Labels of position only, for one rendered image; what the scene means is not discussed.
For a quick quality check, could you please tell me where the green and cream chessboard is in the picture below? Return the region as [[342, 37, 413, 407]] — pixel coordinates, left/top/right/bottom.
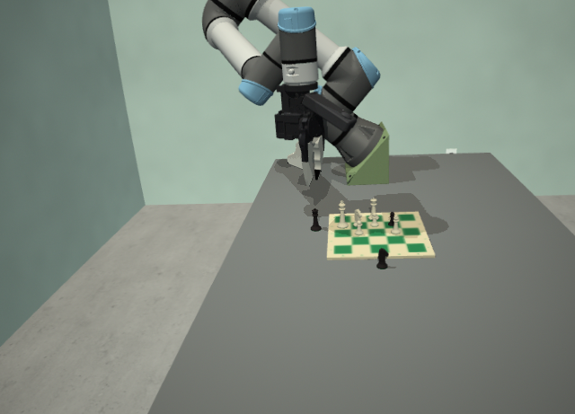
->
[[327, 212, 435, 260]]

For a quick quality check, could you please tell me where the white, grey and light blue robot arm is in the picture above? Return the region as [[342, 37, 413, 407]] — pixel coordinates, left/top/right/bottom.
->
[[202, 0, 384, 167]]

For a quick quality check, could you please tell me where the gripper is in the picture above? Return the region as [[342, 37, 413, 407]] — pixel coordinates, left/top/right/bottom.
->
[[275, 82, 325, 186]]

